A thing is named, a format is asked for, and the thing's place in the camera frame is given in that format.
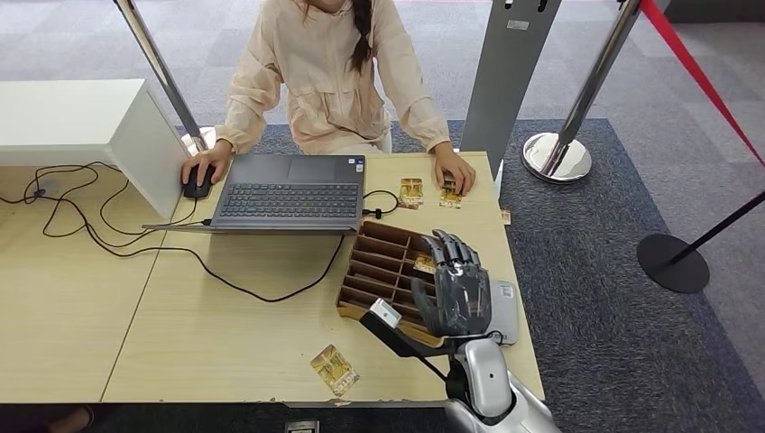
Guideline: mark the person's right hand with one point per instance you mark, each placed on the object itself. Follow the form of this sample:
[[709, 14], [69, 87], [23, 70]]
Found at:
[[215, 160]]

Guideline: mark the black stanchion with round base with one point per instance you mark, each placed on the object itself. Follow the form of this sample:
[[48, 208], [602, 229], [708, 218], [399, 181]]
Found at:
[[672, 263]]

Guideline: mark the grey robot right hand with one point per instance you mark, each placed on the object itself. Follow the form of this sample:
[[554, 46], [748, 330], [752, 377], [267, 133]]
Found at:
[[463, 299]]

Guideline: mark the black computer mouse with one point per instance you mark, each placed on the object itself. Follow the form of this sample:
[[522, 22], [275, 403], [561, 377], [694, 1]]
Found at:
[[200, 189]]

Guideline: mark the small tan tag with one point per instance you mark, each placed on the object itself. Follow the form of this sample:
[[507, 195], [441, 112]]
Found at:
[[506, 217]]

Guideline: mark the thin white panel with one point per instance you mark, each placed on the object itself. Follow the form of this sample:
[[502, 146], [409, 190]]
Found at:
[[499, 176]]

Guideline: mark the tan shoe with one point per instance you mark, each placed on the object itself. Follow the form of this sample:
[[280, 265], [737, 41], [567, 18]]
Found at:
[[71, 421]]

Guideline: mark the gold patterned card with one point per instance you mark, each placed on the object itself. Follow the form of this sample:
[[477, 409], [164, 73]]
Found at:
[[334, 370], [411, 192], [449, 201], [423, 264]]

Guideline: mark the small grey adapter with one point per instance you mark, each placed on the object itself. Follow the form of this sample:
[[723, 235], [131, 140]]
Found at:
[[49, 187]]

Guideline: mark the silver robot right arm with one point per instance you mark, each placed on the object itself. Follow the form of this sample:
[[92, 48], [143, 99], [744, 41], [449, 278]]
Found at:
[[487, 376]]

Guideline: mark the light grey card reader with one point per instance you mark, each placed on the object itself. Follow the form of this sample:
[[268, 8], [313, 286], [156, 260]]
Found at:
[[505, 311]]

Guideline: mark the dark grey laptop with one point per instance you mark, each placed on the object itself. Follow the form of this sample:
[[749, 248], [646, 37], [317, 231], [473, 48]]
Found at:
[[287, 200]]

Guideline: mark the brown wooden card organiser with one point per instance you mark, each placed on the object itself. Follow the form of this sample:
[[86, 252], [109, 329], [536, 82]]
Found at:
[[376, 275]]

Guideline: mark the grey kiosk pillar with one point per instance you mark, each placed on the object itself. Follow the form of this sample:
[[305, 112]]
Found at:
[[508, 78]]

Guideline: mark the person's right forearm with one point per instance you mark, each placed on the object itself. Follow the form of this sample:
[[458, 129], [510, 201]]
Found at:
[[245, 116]]

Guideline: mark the person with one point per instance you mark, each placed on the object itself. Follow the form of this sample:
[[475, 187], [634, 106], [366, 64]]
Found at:
[[329, 78]]

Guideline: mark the white desk cabinet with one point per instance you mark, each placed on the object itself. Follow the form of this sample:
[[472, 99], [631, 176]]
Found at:
[[71, 119]]

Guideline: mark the silver floor socket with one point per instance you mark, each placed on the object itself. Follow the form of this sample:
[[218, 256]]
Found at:
[[302, 427]]

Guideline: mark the person's left forearm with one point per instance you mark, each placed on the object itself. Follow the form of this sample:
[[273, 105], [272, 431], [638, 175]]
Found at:
[[424, 113]]

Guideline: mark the chrome stanchion post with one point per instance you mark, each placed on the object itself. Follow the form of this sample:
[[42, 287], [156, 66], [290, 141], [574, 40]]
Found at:
[[559, 158], [158, 66]]

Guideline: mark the thin grey rod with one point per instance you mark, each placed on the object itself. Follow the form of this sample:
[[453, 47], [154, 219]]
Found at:
[[173, 227]]

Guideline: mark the person's left hand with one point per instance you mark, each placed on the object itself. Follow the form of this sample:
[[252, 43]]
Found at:
[[454, 170]]

